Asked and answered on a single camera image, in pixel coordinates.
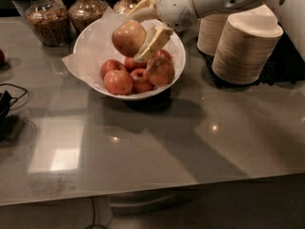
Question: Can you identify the white paper liner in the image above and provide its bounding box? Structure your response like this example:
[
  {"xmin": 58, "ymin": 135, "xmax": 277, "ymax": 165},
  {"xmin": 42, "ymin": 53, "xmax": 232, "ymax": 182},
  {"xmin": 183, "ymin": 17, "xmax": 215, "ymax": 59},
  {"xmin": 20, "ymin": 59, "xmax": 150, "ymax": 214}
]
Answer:
[{"xmin": 63, "ymin": 9, "xmax": 126, "ymax": 93}]

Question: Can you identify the paper bowl stack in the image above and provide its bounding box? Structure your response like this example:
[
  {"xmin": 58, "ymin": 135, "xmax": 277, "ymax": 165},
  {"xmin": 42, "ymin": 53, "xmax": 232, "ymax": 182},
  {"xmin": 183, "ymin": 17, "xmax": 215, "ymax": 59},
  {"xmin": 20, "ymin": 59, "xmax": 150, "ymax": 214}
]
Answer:
[
  {"xmin": 197, "ymin": 5, "xmax": 277, "ymax": 55},
  {"xmin": 212, "ymin": 12, "xmax": 283, "ymax": 85}
]

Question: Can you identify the red apple hidden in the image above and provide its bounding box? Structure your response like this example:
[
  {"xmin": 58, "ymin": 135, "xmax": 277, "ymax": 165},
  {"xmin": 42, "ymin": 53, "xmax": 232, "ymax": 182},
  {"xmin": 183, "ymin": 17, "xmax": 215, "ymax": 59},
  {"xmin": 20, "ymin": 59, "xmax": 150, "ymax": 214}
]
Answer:
[
  {"xmin": 124, "ymin": 57, "xmax": 147, "ymax": 72},
  {"xmin": 100, "ymin": 59, "xmax": 126, "ymax": 78}
]

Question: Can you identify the black device with cable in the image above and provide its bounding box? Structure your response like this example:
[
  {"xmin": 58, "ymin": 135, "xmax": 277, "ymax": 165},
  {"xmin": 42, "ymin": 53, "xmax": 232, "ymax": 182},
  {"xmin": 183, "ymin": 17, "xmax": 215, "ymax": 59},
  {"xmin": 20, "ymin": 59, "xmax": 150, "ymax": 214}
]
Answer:
[{"xmin": 0, "ymin": 83, "xmax": 29, "ymax": 133}]

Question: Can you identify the white ceramic bowl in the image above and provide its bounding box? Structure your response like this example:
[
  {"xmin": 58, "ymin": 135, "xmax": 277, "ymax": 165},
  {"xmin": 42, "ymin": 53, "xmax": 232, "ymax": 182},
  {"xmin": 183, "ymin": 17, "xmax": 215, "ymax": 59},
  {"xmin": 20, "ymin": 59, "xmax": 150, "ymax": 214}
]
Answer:
[{"xmin": 73, "ymin": 12, "xmax": 187, "ymax": 100}]

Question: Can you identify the red apple right back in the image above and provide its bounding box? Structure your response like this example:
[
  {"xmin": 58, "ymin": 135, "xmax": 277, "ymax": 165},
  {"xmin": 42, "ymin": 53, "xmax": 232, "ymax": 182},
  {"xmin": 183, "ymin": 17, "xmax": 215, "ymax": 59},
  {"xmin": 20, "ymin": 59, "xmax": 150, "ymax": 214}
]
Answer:
[{"xmin": 153, "ymin": 49, "xmax": 173, "ymax": 61}]

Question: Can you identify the red apple right front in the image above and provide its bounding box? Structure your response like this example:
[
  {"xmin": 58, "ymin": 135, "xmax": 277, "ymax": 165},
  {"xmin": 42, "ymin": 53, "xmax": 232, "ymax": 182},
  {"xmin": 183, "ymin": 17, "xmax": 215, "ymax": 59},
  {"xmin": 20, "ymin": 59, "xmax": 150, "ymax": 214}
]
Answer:
[{"xmin": 145, "ymin": 56, "xmax": 175, "ymax": 87}]

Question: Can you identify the paper bowl stack front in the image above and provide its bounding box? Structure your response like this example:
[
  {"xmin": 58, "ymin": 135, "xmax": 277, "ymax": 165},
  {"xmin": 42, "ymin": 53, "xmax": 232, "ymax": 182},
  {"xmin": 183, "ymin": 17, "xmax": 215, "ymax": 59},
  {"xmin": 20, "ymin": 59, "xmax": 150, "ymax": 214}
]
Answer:
[{"xmin": 212, "ymin": 12, "xmax": 283, "ymax": 85}]

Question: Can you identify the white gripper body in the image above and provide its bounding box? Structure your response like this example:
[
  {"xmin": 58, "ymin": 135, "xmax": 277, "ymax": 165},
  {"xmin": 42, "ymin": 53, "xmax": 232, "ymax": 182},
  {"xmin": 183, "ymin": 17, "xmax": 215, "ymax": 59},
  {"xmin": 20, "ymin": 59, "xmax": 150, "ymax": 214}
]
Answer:
[{"xmin": 155, "ymin": 0, "xmax": 198, "ymax": 31}]

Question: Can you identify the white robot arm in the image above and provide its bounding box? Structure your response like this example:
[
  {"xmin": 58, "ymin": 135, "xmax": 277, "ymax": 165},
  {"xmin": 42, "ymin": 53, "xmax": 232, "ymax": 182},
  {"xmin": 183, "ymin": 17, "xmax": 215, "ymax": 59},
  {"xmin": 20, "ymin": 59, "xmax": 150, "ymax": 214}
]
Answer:
[{"xmin": 128, "ymin": 0, "xmax": 305, "ymax": 61}]

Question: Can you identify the red apple left front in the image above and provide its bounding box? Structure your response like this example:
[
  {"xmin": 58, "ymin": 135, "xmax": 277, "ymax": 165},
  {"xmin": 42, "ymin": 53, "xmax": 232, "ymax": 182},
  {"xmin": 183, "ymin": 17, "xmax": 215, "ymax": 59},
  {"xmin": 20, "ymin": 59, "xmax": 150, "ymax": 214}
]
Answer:
[{"xmin": 104, "ymin": 70, "xmax": 133, "ymax": 95}]

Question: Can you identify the red apple centre hidden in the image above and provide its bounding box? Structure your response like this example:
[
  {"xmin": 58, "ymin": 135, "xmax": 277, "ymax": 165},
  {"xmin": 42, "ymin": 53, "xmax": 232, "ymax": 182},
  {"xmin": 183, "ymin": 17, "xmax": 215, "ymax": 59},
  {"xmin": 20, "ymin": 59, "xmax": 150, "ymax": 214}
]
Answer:
[{"xmin": 124, "ymin": 57, "xmax": 147, "ymax": 72}]

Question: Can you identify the red apple bottom middle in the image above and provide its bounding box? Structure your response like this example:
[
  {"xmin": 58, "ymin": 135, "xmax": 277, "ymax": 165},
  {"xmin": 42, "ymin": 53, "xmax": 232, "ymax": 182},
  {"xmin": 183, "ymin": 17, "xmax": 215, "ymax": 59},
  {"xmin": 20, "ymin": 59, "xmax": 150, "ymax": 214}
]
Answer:
[{"xmin": 130, "ymin": 68, "xmax": 153, "ymax": 94}]

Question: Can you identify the glass cereal jar far left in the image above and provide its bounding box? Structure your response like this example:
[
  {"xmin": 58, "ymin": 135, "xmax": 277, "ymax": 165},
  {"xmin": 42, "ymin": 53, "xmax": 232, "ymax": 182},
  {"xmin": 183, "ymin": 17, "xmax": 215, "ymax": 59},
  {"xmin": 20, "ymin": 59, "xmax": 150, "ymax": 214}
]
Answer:
[{"xmin": 25, "ymin": 0, "xmax": 71, "ymax": 47}]

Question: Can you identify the black mat under stacks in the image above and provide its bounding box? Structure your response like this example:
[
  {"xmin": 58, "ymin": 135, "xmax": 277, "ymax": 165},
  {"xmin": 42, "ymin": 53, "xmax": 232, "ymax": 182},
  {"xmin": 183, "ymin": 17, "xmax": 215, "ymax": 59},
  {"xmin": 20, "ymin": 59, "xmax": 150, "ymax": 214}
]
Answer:
[{"xmin": 200, "ymin": 32, "xmax": 305, "ymax": 89}]

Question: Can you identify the red apple at left edge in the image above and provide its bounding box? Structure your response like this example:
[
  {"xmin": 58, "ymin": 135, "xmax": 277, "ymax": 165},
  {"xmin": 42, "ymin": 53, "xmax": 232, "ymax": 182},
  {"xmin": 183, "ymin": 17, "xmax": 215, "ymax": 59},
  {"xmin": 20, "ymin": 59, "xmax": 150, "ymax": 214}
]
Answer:
[{"xmin": 0, "ymin": 49, "xmax": 5, "ymax": 66}]

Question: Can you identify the red apple left hidden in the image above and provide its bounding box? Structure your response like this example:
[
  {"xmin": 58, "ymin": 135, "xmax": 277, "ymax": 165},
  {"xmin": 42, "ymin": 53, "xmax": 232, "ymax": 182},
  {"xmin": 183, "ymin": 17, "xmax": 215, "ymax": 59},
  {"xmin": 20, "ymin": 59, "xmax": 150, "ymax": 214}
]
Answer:
[{"xmin": 100, "ymin": 59, "xmax": 126, "ymax": 78}]

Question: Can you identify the paper bowl stack rear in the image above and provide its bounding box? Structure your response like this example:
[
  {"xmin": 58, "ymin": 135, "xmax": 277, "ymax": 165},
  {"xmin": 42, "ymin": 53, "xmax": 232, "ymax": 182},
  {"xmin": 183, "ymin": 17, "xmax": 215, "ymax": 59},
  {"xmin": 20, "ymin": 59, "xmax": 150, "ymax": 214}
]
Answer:
[{"xmin": 197, "ymin": 5, "xmax": 277, "ymax": 55}]

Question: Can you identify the yellow-red top apple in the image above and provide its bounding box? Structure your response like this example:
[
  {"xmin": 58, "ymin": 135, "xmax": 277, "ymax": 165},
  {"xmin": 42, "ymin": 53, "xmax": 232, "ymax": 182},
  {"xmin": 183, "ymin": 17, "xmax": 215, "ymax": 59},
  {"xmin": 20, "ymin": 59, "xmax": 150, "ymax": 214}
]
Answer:
[{"xmin": 112, "ymin": 20, "xmax": 147, "ymax": 57}]

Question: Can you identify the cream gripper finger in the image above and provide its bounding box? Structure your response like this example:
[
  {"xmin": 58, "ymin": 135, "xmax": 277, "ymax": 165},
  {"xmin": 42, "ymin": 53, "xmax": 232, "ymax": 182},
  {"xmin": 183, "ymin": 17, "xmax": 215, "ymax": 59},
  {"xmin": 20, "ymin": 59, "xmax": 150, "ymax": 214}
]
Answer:
[
  {"xmin": 127, "ymin": 0, "xmax": 157, "ymax": 23},
  {"xmin": 133, "ymin": 24, "xmax": 173, "ymax": 62}
]

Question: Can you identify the black cable under table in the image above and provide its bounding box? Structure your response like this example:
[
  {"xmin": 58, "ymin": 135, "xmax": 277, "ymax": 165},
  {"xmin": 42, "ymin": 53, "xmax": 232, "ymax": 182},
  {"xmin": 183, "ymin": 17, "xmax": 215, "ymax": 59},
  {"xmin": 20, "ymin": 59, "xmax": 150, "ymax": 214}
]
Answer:
[{"xmin": 83, "ymin": 196, "xmax": 109, "ymax": 229}]

